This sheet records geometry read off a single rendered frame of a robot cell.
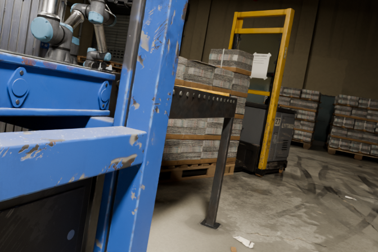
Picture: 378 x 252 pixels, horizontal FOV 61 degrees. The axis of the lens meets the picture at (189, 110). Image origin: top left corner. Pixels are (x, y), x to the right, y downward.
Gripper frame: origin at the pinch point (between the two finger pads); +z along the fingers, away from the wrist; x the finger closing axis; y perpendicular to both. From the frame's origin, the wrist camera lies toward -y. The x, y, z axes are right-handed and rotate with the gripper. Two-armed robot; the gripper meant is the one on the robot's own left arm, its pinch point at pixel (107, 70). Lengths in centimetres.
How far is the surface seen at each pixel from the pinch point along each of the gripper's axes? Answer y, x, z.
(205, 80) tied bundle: 7, 72, 46
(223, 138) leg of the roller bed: -31, 9, 121
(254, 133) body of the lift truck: -40, 182, 42
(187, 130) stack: -40, 60, 46
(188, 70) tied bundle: 13, 54, 40
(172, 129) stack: -39, 42, 45
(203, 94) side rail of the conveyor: -7, -44, 143
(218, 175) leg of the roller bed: -54, 9, 122
